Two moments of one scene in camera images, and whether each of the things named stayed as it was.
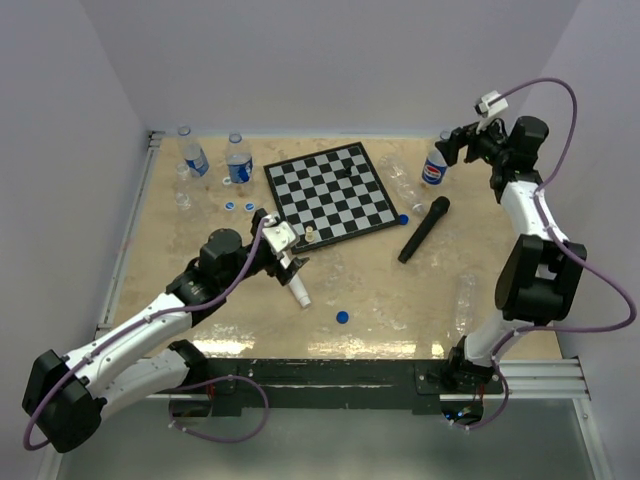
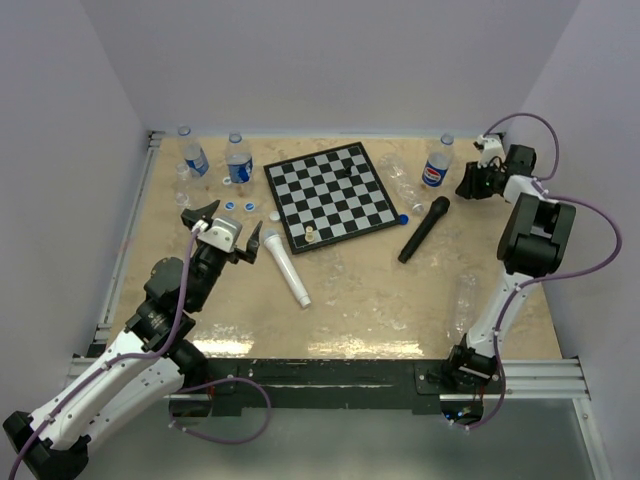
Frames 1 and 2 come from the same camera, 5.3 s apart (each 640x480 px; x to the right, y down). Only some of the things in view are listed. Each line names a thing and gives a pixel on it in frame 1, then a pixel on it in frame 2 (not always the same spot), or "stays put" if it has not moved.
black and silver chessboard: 330,195 stays put
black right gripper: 450,148 -> 469,185
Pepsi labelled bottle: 435,166 stays put
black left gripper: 284,274 -> 251,250
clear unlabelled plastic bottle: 183,201 stays put
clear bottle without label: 396,175 stays put
